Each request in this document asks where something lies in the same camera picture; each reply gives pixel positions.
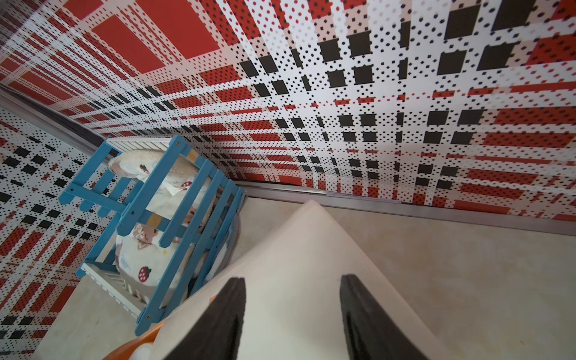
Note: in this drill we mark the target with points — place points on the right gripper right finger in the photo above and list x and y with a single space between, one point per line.
369 331

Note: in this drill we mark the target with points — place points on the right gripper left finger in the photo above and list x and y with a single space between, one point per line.
217 333

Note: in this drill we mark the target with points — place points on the round cabinet with coloured drawers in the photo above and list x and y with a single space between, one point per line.
293 308

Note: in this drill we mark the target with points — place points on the bear print bedding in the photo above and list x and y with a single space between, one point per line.
139 257

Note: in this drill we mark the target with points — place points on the blue white toy crib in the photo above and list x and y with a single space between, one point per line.
173 222

